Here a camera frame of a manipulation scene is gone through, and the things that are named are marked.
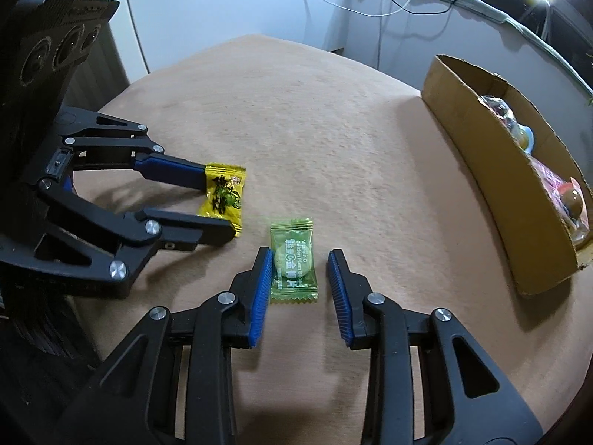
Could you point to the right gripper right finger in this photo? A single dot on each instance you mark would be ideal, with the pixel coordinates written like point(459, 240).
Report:
point(430, 381)

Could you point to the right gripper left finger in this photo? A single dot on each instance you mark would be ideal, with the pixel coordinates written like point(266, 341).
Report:
point(170, 380)

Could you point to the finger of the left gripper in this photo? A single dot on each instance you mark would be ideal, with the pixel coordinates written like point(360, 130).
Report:
point(110, 231)
point(99, 142)

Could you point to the yellow green candy packet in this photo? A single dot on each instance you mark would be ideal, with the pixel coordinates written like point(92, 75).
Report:
point(224, 194)

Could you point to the light green candy packet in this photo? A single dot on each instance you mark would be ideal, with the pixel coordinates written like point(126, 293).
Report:
point(295, 279)

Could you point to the pink wafer packet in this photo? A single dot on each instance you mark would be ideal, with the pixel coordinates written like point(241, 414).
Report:
point(568, 200)

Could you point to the long cardboard box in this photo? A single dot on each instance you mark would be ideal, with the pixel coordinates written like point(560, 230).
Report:
point(539, 249)

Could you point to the tan table cloth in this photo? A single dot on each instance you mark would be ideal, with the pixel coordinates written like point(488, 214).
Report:
point(360, 154)

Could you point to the colourful toy egg pack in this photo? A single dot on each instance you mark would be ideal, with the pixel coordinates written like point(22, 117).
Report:
point(523, 135)

